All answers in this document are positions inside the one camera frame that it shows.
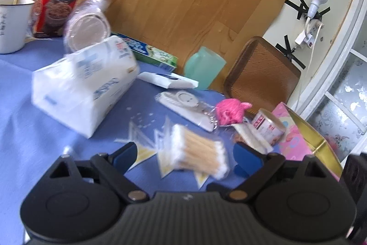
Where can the white tissue pack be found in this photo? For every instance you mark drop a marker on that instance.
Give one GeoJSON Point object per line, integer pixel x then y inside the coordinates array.
{"type": "Point", "coordinates": [83, 84]}

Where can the bag of cotton swabs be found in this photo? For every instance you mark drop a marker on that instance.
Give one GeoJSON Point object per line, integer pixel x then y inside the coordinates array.
{"type": "Point", "coordinates": [197, 151]}

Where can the green toothpaste box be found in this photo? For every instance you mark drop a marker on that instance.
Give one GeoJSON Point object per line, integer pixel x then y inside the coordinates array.
{"type": "Point", "coordinates": [149, 51]}

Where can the white window frame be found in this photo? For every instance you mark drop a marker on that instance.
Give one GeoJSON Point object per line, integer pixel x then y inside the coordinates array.
{"type": "Point", "coordinates": [338, 67]}

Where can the white labelled food can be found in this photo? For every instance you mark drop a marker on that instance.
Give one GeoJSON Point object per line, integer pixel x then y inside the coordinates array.
{"type": "Point", "coordinates": [268, 127]}

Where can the black tape cross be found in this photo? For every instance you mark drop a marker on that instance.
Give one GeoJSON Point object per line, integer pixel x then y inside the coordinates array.
{"type": "Point", "coordinates": [298, 5]}
{"type": "Point", "coordinates": [291, 52]}

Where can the green plastic cup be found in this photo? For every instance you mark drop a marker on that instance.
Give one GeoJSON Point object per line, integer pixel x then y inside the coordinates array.
{"type": "Point", "coordinates": [203, 68]}

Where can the blue printed tablecloth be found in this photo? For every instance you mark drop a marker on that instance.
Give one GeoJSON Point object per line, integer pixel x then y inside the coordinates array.
{"type": "Point", "coordinates": [25, 133]}

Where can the white bagged plug device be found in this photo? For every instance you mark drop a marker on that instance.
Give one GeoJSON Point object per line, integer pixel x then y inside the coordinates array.
{"type": "Point", "coordinates": [186, 103]}

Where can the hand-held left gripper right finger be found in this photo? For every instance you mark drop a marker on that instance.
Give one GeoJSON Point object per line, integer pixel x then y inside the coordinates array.
{"type": "Point", "coordinates": [248, 157]}

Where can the white plug adapter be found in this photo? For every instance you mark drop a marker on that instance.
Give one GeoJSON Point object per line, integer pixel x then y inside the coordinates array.
{"type": "Point", "coordinates": [304, 39]}

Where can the pink biscuit tin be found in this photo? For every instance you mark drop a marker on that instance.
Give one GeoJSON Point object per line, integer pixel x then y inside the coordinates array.
{"type": "Point", "coordinates": [292, 144]}

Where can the white enamel mug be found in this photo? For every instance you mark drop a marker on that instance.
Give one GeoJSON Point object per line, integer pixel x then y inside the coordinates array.
{"type": "Point", "coordinates": [13, 29]}

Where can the brown woven seat cushion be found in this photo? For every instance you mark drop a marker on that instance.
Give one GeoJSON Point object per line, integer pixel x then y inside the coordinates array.
{"type": "Point", "coordinates": [261, 75]}

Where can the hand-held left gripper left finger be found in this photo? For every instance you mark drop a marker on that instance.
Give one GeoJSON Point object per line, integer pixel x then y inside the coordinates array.
{"type": "Point", "coordinates": [124, 157]}

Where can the pink fuzzy pompom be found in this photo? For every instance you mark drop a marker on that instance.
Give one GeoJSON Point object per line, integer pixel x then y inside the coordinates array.
{"type": "Point", "coordinates": [229, 111]}

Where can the white paper packet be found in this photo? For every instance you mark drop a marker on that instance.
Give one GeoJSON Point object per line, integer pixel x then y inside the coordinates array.
{"type": "Point", "coordinates": [169, 80]}

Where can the white power strip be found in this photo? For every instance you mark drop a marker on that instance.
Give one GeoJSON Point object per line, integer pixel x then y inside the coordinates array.
{"type": "Point", "coordinates": [314, 26]}

